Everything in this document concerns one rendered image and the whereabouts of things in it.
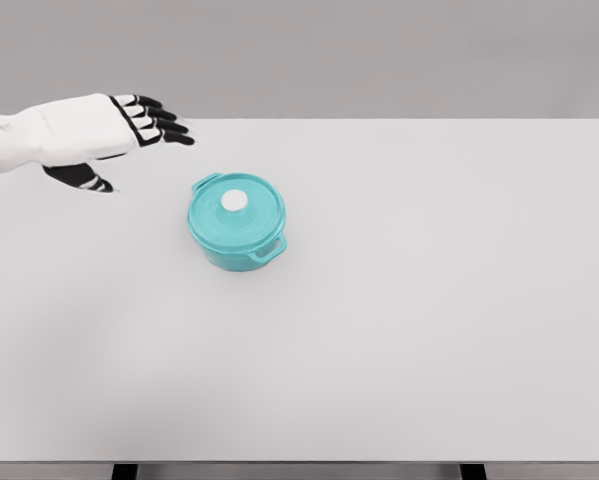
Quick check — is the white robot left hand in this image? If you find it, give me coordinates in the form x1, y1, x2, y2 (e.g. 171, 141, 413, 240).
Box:
32, 92, 196, 195

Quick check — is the teal pot lid white knob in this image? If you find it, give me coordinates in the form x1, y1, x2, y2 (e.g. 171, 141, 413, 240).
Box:
187, 172, 286, 257

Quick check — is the teal pot with handles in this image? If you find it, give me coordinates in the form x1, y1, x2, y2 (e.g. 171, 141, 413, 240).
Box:
187, 171, 288, 274

